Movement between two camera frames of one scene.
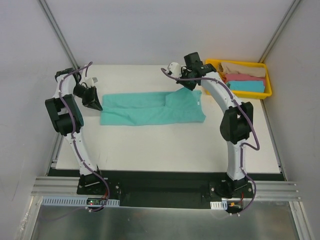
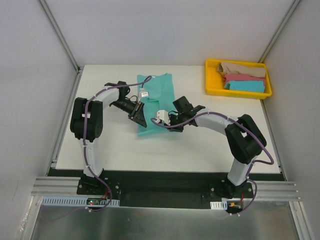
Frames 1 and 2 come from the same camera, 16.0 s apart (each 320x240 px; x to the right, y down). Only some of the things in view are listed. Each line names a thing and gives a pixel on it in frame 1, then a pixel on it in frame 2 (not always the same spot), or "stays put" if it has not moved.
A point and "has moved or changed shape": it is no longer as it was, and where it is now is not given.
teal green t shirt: (182, 105) has moved or changed shape
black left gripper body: (89, 97) to (135, 110)
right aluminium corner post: (279, 31) stays put
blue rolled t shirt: (250, 86) stays put
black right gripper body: (188, 81) to (173, 122)
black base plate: (165, 188) stays put
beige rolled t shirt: (251, 69) stays put
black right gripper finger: (190, 84) to (178, 129)
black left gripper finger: (94, 104) to (139, 118)
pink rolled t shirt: (235, 77) stays put
